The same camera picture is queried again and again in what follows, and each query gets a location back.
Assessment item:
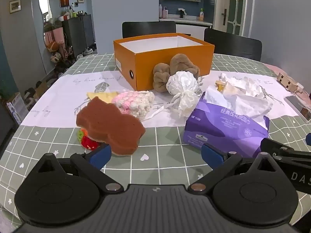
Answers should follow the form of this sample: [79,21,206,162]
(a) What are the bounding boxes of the wavy wall mirror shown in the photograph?
[38,0,55,76]

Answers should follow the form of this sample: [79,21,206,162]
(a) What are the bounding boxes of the small framed picture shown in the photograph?
[9,0,21,14]

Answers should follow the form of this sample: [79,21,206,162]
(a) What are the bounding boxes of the white glass panel door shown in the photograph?
[214,0,251,38]

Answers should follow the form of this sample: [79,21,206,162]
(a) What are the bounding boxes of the pink knit pouch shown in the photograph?
[112,90,155,121]

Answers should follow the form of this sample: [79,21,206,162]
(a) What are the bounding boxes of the white tissue paper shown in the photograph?
[220,74,265,97]

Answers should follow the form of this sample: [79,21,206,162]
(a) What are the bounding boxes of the brown sponge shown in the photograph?
[76,96,146,156]

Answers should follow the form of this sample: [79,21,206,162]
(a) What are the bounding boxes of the orange cardboard box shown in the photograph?
[113,33,215,91]

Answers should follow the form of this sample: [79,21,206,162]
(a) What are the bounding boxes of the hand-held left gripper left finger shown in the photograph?
[30,143,124,194]

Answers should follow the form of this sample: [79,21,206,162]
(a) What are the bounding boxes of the black cabinet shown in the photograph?
[62,15,95,57]

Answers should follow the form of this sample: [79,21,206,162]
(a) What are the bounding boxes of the small yellow wrapper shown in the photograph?
[214,80,230,93]

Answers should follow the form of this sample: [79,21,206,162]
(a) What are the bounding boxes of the printed cardboard box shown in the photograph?
[6,92,30,126]

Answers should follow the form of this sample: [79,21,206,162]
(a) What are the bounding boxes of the white vanity cabinet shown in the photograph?
[159,15,213,42]

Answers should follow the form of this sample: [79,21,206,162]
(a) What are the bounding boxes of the yellow cleaning cloth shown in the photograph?
[87,91,119,103]

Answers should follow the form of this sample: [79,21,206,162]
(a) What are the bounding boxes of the purple tissue pack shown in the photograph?
[183,91,273,158]

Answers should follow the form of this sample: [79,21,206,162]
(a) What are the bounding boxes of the crochet flower pot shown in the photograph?
[78,127,100,150]

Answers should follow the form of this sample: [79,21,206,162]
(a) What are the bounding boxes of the brown plush toy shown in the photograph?
[153,63,172,93]
[169,53,200,78]

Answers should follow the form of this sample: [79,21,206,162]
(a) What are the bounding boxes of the wooden dice block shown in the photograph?
[276,72,305,93]

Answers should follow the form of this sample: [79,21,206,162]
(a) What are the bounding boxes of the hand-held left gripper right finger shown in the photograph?
[188,143,280,193]

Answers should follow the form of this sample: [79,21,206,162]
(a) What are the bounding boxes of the white plastic bag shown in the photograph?
[166,71,203,118]

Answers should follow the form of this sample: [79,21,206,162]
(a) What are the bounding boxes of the black chair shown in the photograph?
[204,28,263,62]
[122,21,176,39]

